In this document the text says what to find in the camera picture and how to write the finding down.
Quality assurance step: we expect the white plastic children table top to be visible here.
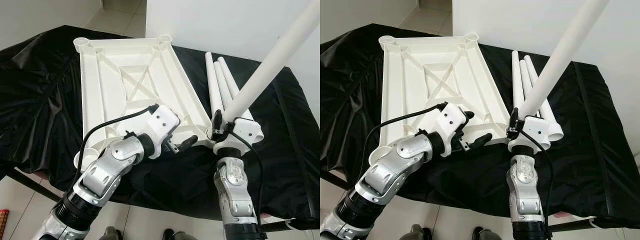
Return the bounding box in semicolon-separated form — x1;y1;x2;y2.
73;34;215;173
372;32;518;166

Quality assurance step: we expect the grey right robot foot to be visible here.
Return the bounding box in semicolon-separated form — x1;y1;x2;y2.
472;227;501;240
162;228;198;240

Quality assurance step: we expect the grey robot foot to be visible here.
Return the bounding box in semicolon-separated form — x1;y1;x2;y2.
99;226;123;240
472;227;501;240
162;228;198;240
400;224;426;240

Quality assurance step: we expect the grey left robot foot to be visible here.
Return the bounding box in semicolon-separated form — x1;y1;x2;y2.
400;224;426;240
99;226;123;240

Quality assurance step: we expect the black metal table bar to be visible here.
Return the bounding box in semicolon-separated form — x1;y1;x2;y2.
4;167;66;203
547;217;596;231
320;170;351;191
261;220;301;232

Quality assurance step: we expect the black table cloth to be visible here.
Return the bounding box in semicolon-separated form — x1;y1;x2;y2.
320;22;640;231
0;25;321;231

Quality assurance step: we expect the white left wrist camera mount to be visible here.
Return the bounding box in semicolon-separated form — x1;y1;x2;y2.
434;102;471;153
134;104;181;161

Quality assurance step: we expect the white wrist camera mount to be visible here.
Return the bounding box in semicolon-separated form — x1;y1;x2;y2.
434;102;471;153
508;115;552;153
134;104;181;161
214;117;263;156

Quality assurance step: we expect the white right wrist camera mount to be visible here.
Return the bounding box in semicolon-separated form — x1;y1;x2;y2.
508;115;552;153
214;117;263;156

